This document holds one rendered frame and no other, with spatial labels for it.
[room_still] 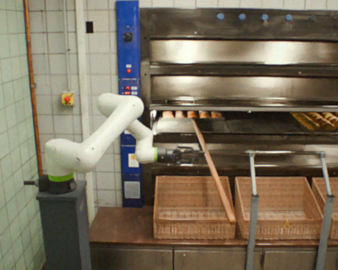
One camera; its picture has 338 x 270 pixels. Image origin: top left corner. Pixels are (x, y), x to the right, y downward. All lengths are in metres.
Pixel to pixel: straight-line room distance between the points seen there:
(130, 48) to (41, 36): 0.67
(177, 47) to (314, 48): 0.99
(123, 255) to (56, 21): 1.72
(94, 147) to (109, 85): 1.16
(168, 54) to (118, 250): 1.41
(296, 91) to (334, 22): 0.56
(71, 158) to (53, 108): 1.29
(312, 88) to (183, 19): 1.06
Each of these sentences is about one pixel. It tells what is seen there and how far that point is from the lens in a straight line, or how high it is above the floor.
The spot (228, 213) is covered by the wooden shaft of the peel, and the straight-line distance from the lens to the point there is 1.69.
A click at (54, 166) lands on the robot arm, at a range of 1.88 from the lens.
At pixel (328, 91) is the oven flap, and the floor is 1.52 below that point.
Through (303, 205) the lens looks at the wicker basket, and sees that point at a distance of 3.16.
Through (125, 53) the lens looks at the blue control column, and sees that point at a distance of 2.80.
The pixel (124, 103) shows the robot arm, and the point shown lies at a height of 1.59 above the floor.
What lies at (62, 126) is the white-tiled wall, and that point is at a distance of 3.04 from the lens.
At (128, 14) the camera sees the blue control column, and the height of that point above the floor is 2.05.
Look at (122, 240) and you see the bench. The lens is 2.69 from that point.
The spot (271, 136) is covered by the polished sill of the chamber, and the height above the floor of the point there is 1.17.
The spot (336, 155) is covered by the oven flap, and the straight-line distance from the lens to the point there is 3.19.
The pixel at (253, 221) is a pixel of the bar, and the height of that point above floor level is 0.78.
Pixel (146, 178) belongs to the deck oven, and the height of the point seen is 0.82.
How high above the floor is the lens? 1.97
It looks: 16 degrees down
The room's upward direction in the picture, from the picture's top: straight up
